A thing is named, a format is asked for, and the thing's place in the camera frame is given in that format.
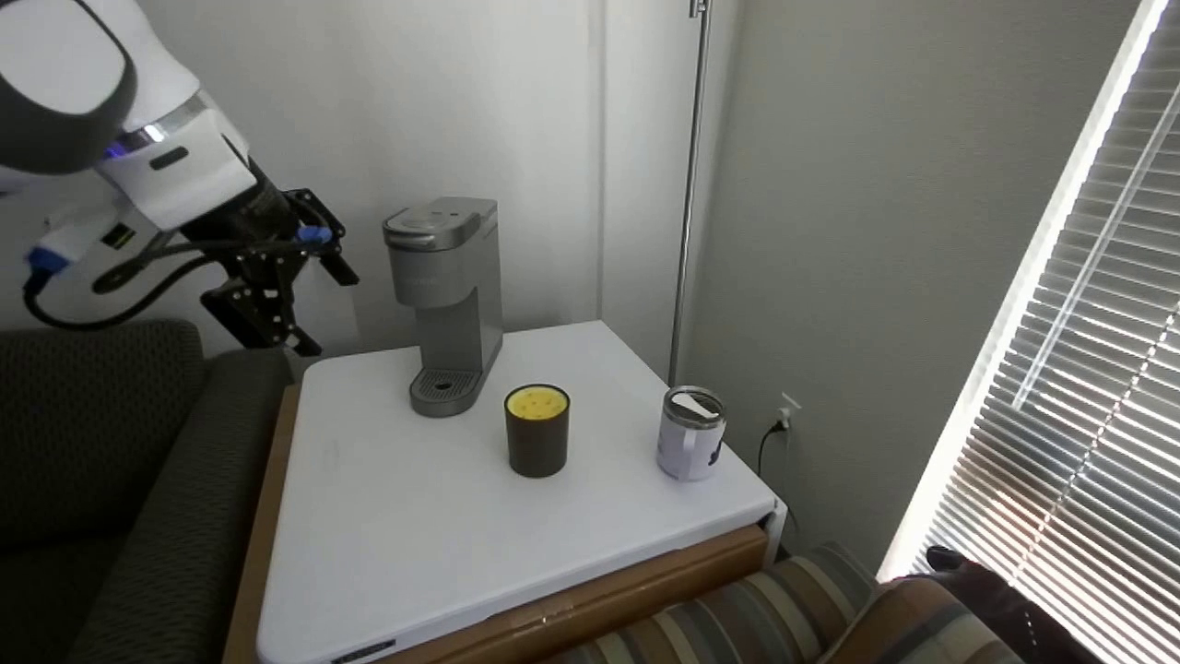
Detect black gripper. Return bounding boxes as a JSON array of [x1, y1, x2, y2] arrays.
[[181, 171, 329, 362]]

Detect grey coffee machine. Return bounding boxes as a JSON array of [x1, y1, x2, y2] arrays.
[[382, 197, 509, 421]]

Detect grey fabric armchair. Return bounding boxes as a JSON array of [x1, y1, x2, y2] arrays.
[[0, 318, 298, 664]]

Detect white plastic board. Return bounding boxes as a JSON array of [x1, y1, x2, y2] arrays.
[[256, 318, 787, 664]]

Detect dark glass candle jar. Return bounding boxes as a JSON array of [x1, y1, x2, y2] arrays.
[[503, 380, 576, 479]]

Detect white mug with lid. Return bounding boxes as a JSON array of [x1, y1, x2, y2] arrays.
[[653, 383, 729, 487]]

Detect thin metal pole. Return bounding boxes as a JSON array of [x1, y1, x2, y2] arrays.
[[665, 0, 715, 387]]

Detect wooden side table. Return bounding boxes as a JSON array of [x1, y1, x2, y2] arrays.
[[218, 380, 791, 664]]

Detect striped fabric sofa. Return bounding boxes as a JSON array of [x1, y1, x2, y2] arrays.
[[538, 550, 1024, 664]]

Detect dark fuzzy object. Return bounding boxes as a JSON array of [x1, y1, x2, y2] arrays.
[[921, 541, 1103, 664]]

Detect white window blinds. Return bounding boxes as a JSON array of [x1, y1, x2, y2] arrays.
[[879, 0, 1180, 664]]

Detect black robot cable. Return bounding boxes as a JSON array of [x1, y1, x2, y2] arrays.
[[18, 238, 230, 332]]

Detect black power cord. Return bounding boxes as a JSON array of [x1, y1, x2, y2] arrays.
[[749, 412, 792, 487]]

